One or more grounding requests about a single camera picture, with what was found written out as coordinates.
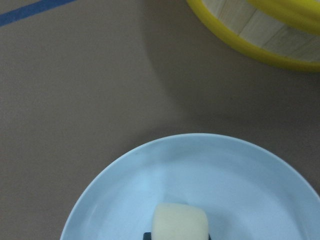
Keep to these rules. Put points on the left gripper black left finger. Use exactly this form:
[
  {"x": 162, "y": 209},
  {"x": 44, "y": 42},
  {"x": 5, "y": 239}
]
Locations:
[{"x": 147, "y": 236}]

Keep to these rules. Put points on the white steamed bun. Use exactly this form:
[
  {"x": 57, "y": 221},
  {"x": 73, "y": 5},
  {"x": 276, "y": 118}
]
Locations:
[{"x": 174, "y": 221}]

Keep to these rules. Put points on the light blue plate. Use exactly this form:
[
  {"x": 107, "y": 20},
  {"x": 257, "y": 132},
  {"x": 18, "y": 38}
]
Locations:
[{"x": 247, "y": 192}]

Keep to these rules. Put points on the yellow bamboo steamer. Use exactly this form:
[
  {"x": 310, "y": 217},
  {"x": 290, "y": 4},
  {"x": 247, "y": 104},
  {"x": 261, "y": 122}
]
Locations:
[{"x": 281, "y": 33}]

